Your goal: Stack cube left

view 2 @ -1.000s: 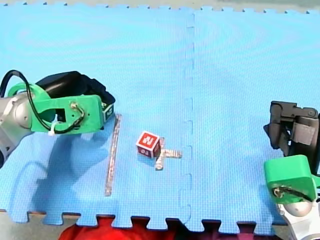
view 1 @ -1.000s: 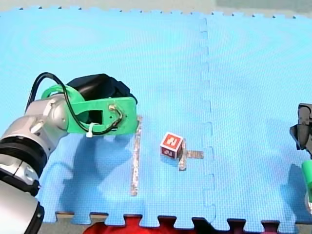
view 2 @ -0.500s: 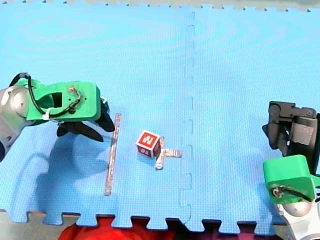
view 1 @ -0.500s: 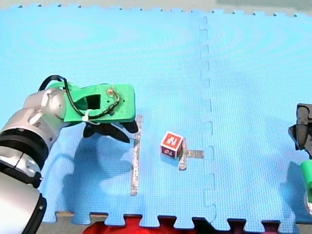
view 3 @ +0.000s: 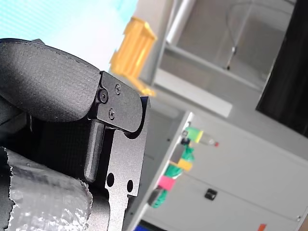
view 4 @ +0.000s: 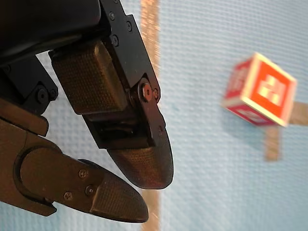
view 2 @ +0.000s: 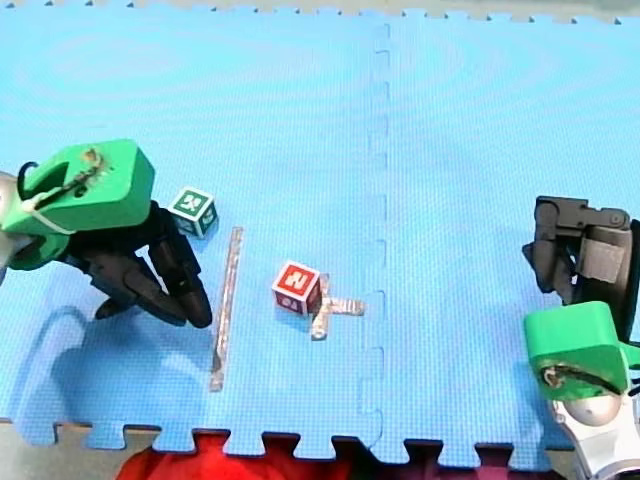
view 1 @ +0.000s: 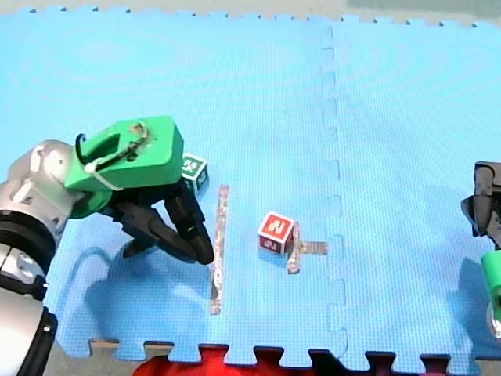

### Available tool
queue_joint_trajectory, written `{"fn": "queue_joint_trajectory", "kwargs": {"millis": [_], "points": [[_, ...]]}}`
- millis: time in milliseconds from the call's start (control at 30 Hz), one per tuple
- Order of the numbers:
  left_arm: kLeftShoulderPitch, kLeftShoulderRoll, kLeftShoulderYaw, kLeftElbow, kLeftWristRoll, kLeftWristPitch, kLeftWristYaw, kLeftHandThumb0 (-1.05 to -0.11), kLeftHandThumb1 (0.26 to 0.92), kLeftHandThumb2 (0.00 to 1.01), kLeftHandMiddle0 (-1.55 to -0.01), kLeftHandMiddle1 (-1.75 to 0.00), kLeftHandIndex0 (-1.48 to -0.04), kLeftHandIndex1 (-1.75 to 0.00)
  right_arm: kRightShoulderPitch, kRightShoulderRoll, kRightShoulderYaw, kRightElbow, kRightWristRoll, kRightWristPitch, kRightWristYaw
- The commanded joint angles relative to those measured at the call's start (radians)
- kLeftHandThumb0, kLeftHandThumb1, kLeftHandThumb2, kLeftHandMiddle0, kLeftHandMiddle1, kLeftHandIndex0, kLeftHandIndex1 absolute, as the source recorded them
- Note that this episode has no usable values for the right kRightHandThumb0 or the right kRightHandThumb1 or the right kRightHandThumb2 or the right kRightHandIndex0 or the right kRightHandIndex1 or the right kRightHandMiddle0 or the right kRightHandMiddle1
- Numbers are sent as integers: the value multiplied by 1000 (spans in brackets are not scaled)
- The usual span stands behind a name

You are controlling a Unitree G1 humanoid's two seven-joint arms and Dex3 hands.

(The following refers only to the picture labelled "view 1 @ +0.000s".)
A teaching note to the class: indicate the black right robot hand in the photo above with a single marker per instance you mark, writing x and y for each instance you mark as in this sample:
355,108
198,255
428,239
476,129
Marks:
487,203

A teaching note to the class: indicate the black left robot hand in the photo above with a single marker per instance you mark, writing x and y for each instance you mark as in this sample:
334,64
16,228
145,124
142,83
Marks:
184,231

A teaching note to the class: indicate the green cube white marks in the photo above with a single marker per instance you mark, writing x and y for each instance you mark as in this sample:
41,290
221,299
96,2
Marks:
194,168

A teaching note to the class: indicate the red cube white marks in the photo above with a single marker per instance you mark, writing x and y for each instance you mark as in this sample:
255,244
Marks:
276,232

